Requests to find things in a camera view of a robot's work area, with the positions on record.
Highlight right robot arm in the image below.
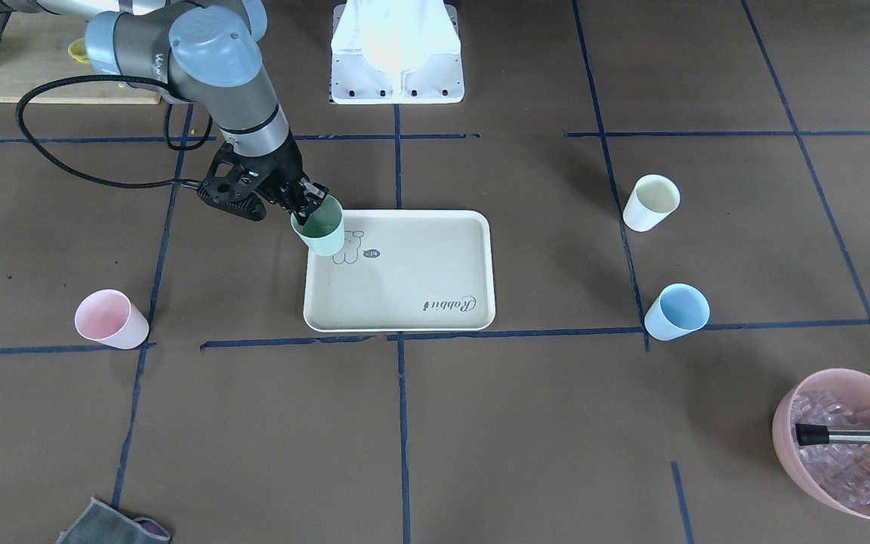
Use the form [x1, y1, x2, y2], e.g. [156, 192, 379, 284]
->
[0, 1, 329, 226]

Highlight green cup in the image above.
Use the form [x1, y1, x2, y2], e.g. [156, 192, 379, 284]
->
[289, 195, 345, 257]

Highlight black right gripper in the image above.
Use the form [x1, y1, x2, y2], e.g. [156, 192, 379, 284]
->
[196, 134, 329, 226]

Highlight wooden cutting board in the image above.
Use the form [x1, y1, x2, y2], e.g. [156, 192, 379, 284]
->
[0, 13, 160, 104]

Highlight cream yellow cup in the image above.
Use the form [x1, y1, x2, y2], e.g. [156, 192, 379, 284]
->
[622, 175, 681, 232]

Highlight clear ice cubes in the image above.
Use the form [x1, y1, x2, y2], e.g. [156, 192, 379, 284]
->
[790, 390, 870, 510]

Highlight metal tongs black tip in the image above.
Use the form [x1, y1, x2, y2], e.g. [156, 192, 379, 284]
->
[794, 423, 870, 447]

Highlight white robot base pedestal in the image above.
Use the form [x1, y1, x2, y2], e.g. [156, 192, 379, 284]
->
[329, 1, 465, 104]

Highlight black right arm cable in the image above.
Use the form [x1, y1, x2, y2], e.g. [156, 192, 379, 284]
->
[15, 74, 213, 190]

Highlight grey folded cloth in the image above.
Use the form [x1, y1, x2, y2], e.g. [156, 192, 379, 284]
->
[56, 498, 172, 543]

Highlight pink cup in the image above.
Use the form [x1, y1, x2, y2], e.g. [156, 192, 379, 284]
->
[75, 289, 150, 349]

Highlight blue cup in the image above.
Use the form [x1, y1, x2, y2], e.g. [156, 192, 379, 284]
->
[643, 283, 711, 341]

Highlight lemon slices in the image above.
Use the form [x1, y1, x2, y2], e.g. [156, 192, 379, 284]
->
[68, 38, 90, 64]

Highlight large pink bowl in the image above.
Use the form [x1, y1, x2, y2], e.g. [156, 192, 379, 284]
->
[771, 369, 870, 520]

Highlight cream rabbit tray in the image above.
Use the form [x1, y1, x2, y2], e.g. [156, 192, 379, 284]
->
[303, 209, 496, 332]

